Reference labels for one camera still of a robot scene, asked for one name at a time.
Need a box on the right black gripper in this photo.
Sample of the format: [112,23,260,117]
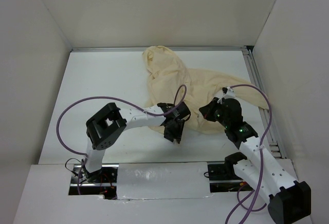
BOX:
[199,97,230,128]

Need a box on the cream yellow jacket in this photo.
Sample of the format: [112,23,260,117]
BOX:
[142,46,268,134]

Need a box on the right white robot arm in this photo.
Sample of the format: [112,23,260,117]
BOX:
[199,86,311,223]

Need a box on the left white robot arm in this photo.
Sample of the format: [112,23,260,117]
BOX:
[82,102,191,183]

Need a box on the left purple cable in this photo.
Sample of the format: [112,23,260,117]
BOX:
[56,84,188,195]

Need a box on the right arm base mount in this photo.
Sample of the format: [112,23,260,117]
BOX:
[204,152,252,193]

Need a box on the aluminium frame rail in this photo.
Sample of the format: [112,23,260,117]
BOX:
[69,45,286,159]

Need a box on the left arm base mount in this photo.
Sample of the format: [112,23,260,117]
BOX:
[64,158,119,200]

